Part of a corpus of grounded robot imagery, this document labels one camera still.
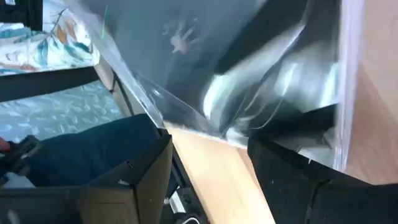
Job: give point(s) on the teal leaf patterned cloth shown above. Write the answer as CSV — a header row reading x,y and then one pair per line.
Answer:
x,y
62,112

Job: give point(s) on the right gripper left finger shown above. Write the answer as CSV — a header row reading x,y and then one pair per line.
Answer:
x,y
152,180

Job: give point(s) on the black handheld device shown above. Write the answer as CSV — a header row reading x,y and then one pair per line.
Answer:
x,y
21,152

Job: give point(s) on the person's hand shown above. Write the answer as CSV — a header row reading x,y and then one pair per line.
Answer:
x,y
3,145

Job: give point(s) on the dark teal fabric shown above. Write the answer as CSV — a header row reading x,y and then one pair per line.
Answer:
x,y
87,149

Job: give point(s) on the floral patterned cloth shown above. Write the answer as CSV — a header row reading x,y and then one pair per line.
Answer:
x,y
31,46

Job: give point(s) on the dark grey jewel case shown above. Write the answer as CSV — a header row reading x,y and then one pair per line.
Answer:
x,y
192,46

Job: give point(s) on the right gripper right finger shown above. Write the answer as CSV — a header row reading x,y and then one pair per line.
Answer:
x,y
286,186

